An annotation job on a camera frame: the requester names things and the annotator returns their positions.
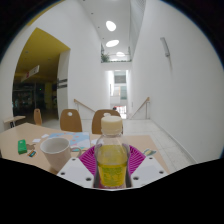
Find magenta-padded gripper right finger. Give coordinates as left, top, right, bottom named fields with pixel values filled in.
left=126, top=144, right=169, bottom=189

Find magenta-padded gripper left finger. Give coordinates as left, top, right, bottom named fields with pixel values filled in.
left=56, top=144, right=101, bottom=189

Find yellow drink bottle cream cap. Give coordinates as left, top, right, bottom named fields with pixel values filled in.
left=94, top=115, right=131, bottom=190

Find small striped sticker card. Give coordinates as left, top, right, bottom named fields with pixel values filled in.
left=142, top=148, right=157, bottom=157

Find beige ceramic mug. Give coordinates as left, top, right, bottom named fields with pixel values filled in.
left=39, top=137, right=83, bottom=173

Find blue illustrated paper mat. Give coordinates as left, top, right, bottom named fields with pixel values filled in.
left=49, top=131, right=92, bottom=150

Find wooden chair with oval hole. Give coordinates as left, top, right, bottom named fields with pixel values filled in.
left=91, top=109, right=124, bottom=135
left=33, top=108, right=43, bottom=127
left=59, top=108, right=83, bottom=133

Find small green box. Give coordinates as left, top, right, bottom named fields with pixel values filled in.
left=17, top=139, right=28, bottom=155

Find wooden stair handrail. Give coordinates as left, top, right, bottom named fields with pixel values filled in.
left=73, top=98, right=96, bottom=114
left=129, top=96, right=151, bottom=120

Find light wooden side table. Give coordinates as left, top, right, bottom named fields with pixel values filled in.
left=3, top=115, right=27, bottom=129

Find shop shelf unit with goods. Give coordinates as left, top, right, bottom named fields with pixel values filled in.
left=12, top=83, right=46, bottom=116

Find grey strip pillar sign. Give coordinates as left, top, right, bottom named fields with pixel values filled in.
left=56, top=78, right=68, bottom=90

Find red and white hanging sign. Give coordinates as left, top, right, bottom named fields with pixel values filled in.
left=20, top=64, right=40, bottom=83

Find glass balcony railing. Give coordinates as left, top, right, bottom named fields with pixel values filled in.
left=100, top=44, right=133, bottom=63

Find green potted plant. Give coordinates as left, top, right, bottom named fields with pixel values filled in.
left=100, top=52, right=110, bottom=63

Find group of oval ceiling lights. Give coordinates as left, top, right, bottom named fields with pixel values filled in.
left=105, top=20, right=127, bottom=58

